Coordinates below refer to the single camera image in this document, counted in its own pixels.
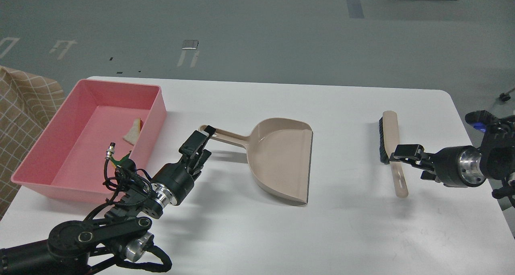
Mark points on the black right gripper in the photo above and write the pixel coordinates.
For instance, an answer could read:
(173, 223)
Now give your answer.
(457, 167)

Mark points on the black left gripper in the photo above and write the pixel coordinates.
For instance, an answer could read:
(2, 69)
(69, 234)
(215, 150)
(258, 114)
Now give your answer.
(173, 182)

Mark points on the beige hand brush black bristles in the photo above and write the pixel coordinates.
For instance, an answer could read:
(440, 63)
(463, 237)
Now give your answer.
(388, 140)

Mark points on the triangular white bread slice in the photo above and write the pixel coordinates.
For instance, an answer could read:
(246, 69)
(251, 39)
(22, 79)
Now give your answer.
(133, 134)

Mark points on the beige plastic dustpan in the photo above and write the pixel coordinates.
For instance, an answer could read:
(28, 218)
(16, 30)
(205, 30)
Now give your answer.
(278, 152)

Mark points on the green and yellow sponge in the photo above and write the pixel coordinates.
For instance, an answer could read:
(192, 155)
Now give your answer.
(117, 162)

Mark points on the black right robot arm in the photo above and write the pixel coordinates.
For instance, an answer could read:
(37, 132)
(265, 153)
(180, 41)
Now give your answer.
(497, 149)

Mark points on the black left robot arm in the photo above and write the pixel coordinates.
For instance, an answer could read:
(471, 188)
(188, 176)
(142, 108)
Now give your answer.
(116, 233)

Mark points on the pink plastic bin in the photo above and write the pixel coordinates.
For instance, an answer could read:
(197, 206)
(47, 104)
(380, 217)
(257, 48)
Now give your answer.
(67, 160)

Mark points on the grey floor outlet plate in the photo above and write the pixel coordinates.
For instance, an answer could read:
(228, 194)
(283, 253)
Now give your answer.
(190, 44)

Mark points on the beige checkered cloth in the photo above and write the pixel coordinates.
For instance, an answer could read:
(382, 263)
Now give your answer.
(28, 102)

